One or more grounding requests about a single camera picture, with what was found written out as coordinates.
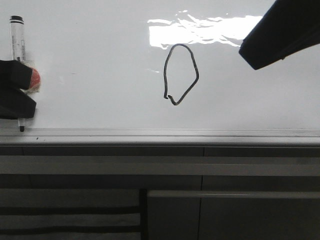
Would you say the white whiteboard with aluminium frame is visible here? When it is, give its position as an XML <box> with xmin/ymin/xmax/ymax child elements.
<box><xmin>0</xmin><ymin>0</ymin><xmax>320</xmax><ymax>146</ymax></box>

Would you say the grey cabinet with drawers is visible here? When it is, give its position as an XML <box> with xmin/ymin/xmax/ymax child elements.
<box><xmin>0</xmin><ymin>146</ymin><xmax>320</xmax><ymax>240</ymax></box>

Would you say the white whiteboard marker pen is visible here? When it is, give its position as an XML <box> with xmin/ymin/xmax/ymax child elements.
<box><xmin>9</xmin><ymin>15</ymin><xmax>33</xmax><ymax>132</ymax></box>

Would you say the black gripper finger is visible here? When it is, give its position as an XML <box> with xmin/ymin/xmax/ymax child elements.
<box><xmin>0</xmin><ymin>60</ymin><xmax>37</xmax><ymax>120</ymax></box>
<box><xmin>238</xmin><ymin>0</ymin><xmax>320</xmax><ymax>70</ymax></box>

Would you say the red round magnet taped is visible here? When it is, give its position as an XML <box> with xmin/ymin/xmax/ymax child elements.
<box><xmin>27</xmin><ymin>68</ymin><xmax>41</xmax><ymax>92</ymax></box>

